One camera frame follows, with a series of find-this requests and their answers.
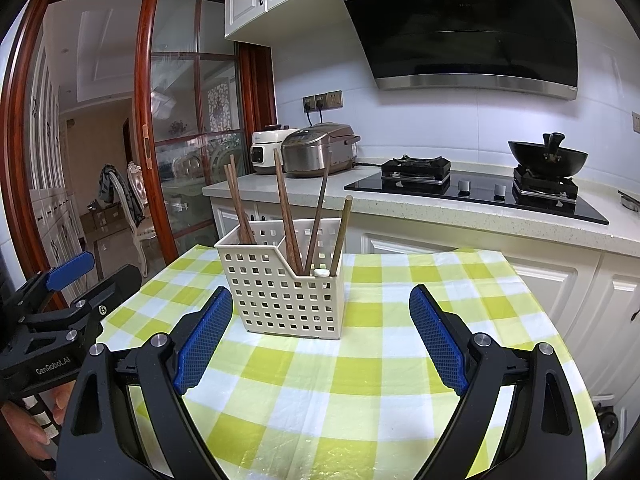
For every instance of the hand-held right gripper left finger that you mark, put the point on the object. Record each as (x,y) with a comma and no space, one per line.
(205,340)

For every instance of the black glass gas cooktop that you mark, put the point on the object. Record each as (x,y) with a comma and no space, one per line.
(480,200)

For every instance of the person's left hand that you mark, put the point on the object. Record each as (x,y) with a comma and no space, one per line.
(20,420)

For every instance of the wall power outlet panel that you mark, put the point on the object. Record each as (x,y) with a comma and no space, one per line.
(325,101)

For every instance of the dark brown wooden chopstick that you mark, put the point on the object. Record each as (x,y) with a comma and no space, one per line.
(342,230)
(234,200)
(319,210)
(241,195)
(288,210)

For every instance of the red-brown wooden door frame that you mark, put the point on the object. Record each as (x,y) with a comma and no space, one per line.
(17,160)

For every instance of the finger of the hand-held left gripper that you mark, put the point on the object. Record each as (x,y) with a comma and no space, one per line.
(70,267)
(112,287)

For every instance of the wooden glass sliding door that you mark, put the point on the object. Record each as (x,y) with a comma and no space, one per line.
(175,100)

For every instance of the dark garment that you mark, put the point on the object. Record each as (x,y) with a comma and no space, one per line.
(107,185)

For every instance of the cream plastic utensil basket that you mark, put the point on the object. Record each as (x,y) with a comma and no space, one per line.
(280,300)

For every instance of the white electric pressure cooker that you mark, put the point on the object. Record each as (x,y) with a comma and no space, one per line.
(267,152)

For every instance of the black burner grate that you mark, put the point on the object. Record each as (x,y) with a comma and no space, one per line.
(545,185)
(415,167)

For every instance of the black wok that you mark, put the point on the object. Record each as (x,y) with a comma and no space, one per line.
(547,157)

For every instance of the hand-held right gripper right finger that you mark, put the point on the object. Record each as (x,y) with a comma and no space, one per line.
(440,340)

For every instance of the yellow-green checked tablecloth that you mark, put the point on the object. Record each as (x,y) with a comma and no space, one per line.
(400,360)

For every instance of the single wall socket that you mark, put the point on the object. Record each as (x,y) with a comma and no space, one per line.
(636,122)

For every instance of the black round object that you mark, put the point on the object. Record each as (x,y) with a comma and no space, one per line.
(607,420)

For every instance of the small metal dish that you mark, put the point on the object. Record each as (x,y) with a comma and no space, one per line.
(629,200)

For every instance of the silver rice cooker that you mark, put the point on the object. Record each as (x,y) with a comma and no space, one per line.
(320,152)

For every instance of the white ornate dining chair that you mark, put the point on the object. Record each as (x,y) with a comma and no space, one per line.
(136,180)

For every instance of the white panel cabinet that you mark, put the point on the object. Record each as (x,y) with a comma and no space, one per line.
(50,210)

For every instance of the black range hood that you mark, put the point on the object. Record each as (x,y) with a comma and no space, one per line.
(450,25)

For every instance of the white ceramic spoon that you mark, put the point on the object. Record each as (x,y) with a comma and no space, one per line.
(320,273)

